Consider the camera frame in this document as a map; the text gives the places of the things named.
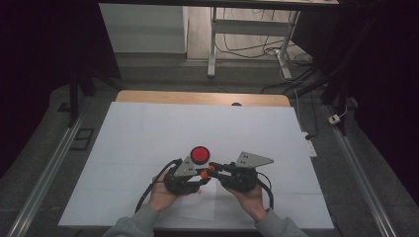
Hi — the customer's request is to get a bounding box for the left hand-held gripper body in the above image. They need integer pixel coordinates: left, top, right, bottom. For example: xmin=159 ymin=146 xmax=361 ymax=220
xmin=163 ymin=155 xmax=202 ymax=197

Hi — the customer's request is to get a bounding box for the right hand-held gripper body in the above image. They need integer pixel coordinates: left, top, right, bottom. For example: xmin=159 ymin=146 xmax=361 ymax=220
xmin=218 ymin=151 xmax=275 ymax=194

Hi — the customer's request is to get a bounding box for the round red ink pad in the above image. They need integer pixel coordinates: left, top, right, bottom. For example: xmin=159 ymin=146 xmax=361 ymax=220
xmin=190 ymin=145 xmax=211 ymax=166

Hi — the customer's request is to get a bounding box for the person's left hand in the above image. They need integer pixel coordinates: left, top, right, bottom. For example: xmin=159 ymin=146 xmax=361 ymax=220
xmin=147 ymin=174 xmax=202 ymax=213

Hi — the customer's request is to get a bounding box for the person's right hand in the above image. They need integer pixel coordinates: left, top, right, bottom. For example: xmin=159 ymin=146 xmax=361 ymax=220
xmin=223 ymin=186 xmax=268 ymax=222

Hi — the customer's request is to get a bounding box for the white paper sheet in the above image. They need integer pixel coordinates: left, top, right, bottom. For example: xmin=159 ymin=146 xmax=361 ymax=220
xmin=178 ymin=179 xmax=217 ymax=221

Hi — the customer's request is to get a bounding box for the large white table cover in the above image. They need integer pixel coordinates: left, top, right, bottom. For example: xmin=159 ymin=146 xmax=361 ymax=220
xmin=58 ymin=101 xmax=335 ymax=230

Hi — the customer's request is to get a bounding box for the white power strip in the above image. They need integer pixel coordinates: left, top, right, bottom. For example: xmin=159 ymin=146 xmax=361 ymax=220
xmin=301 ymin=131 xmax=318 ymax=158

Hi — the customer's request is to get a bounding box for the black floor socket plate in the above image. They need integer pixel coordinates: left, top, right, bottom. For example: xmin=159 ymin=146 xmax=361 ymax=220
xmin=69 ymin=127 xmax=96 ymax=152

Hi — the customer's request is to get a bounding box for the black metal stand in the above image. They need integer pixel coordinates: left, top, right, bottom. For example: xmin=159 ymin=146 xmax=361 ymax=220
xmin=290 ymin=65 xmax=357 ymax=136
xmin=67 ymin=65 xmax=122 ymax=127

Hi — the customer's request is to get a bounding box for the white cabinet panel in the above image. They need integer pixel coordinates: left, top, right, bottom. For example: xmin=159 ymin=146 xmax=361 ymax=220
xmin=98 ymin=3 xmax=189 ymax=54

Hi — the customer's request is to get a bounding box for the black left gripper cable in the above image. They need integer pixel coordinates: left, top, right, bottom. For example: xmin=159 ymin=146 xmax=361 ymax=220
xmin=134 ymin=158 xmax=183 ymax=213

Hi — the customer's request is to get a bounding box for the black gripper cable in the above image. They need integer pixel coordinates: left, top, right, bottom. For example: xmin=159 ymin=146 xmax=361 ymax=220
xmin=134 ymin=158 xmax=183 ymax=213
xmin=256 ymin=172 xmax=275 ymax=211

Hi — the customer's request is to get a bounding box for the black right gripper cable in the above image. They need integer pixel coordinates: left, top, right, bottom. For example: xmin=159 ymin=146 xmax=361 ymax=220
xmin=256 ymin=172 xmax=275 ymax=211

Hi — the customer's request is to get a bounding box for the white power strip cable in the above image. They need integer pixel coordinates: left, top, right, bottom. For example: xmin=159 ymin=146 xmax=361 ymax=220
xmin=293 ymin=88 xmax=309 ymax=134

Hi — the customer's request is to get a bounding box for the aluminium rail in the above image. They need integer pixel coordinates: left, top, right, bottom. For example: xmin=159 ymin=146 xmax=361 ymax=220
xmin=324 ymin=105 xmax=398 ymax=237
xmin=6 ymin=98 xmax=92 ymax=237

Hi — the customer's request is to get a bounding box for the tangle of floor cables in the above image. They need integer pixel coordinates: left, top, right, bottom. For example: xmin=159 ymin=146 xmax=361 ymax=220
xmin=215 ymin=8 xmax=314 ymax=67

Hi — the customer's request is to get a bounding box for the white desk frame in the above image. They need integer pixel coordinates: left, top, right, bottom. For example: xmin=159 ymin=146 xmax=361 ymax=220
xmin=207 ymin=6 xmax=301 ymax=80

